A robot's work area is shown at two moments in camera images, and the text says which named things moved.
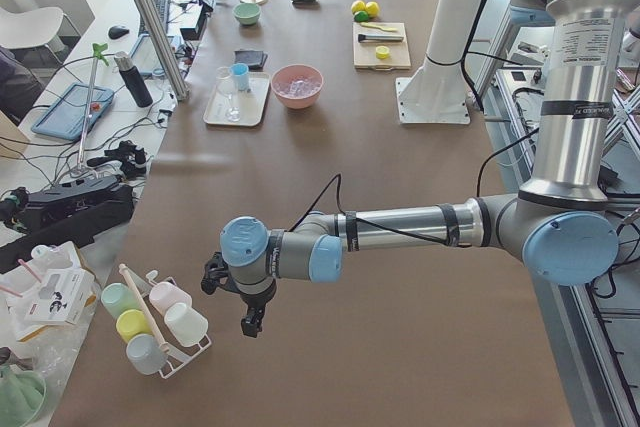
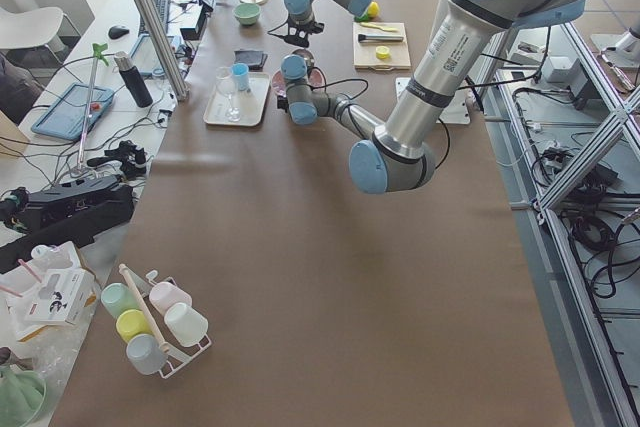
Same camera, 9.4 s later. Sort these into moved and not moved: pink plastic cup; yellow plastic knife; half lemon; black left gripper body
Moved: black left gripper body
Not moved: half lemon; yellow plastic knife; pink plastic cup
